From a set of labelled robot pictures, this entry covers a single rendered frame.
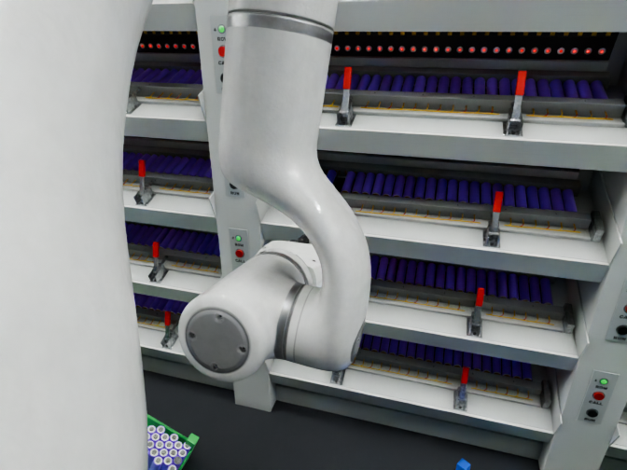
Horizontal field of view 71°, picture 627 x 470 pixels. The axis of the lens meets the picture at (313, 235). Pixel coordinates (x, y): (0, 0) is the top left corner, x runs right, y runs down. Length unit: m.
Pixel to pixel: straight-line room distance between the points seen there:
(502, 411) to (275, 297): 0.73
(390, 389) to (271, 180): 0.74
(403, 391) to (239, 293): 0.70
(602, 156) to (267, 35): 0.56
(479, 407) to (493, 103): 0.61
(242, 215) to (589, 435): 0.79
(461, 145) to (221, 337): 0.51
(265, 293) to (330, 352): 0.08
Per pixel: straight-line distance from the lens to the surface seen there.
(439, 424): 1.12
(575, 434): 1.07
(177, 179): 1.00
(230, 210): 0.88
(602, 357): 0.95
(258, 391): 1.13
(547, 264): 0.84
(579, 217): 0.88
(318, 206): 0.36
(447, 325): 0.92
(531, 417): 1.07
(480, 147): 0.75
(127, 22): 0.18
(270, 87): 0.36
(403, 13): 0.74
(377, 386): 1.04
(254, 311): 0.38
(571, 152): 0.77
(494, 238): 0.83
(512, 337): 0.93
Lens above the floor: 0.85
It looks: 25 degrees down
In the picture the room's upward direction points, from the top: straight up
